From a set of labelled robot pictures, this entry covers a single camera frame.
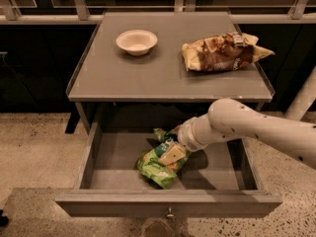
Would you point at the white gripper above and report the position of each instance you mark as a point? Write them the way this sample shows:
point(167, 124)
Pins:
point(186, 135)

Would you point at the green rice chip bag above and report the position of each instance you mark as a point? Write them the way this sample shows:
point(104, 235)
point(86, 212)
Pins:
point(154, 172)

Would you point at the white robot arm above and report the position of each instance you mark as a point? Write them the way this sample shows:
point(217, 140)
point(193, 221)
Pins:
point(228, 117)

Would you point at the open grey top drawer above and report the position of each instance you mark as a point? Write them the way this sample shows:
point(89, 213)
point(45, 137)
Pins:
point(219, 181)

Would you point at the metal drawer knob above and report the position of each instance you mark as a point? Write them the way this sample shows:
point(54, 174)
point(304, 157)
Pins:
point(169, 213)

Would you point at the grey cabinet counter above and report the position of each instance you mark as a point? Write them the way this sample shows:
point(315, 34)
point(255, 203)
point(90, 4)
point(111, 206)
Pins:
point(108, 74)

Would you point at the brown and yellow chip bag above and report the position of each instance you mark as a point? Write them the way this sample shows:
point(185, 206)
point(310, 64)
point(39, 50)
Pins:
point(227, 52)

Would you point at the white paper bowl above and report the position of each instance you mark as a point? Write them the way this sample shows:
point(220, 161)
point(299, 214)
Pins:
point(136, 42)

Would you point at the grey window railing frame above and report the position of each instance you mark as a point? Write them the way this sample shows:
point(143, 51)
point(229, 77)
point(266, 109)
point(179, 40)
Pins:
point(296, 14)

